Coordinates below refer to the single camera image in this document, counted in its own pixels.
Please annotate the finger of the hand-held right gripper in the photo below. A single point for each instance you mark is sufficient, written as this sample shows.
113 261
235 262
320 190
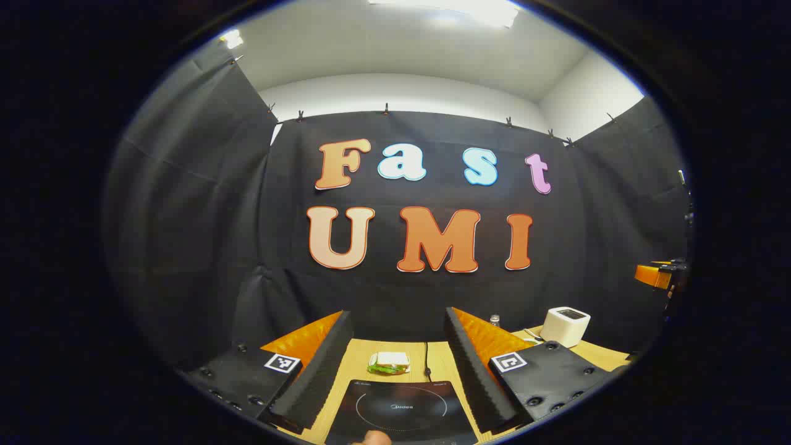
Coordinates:
652 276

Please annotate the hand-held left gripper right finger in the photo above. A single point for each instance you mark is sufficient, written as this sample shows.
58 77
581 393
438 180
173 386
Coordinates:
473 377

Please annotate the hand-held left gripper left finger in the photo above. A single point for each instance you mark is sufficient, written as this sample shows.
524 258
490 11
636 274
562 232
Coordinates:
321 371

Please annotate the black induction cooktop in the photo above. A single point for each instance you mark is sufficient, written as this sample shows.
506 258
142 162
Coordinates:
401 408

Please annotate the sandwich with lettuce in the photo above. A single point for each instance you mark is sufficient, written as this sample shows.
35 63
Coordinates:
389 361

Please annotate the white toaster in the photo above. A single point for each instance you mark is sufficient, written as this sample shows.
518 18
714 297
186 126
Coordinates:
565 327

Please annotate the black backdrop cloth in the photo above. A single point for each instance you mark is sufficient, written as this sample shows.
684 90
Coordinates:
216 216

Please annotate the ceiling light panel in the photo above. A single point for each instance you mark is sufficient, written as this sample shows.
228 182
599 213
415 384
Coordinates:
232 39
451 9

